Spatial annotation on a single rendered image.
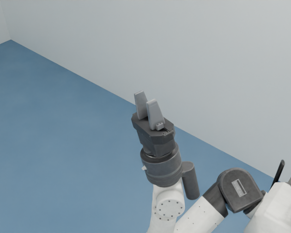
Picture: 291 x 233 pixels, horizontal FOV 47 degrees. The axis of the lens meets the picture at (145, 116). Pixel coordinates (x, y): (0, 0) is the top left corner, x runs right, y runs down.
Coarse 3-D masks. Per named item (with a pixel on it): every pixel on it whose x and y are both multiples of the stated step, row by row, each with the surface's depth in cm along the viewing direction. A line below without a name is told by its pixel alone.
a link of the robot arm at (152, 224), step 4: (152, 224) 86; (148, 228) 91; (152, 228) 86; (156, 228) 85; (160, 228) 85; (164, 228) 84; (168, 228) 85; (172, 228) 86; (148, 232) 89; (152, 232) 87; (156, 232) 86; (160, 232) 85; (164, 232) 85; (168, 232) 86; (172, 232) 87
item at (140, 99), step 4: (136, 92) 70; (140, 92) 70; (144, 92) 70; (136, 96) 70; (140, 96) 70; (144, 96) 71; (136, 100) 70; (140, 100) 71; (144, 100) 71; (136, 104) 71; (140, 104) 71; (144, 104) 72; (136, 108) 72; (140, 108) 71; (144, 108) 72; (140, 112) 72; (144, 112) 72; (140, 116) 72; (144, 116) 73
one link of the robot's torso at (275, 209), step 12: (276, 180) 101; (264, 192) 97; (276, 192) 94; (288, 192) 93; (264, 204) 92; (276, 204) 90; (288, 204) 90; (252, 216) 96; (264, 216) 88; (276, 216) 88; (288, 216) 88; (252, 228) 92; (264, 228) 87; (276, 228) 86; (288, 228) 85
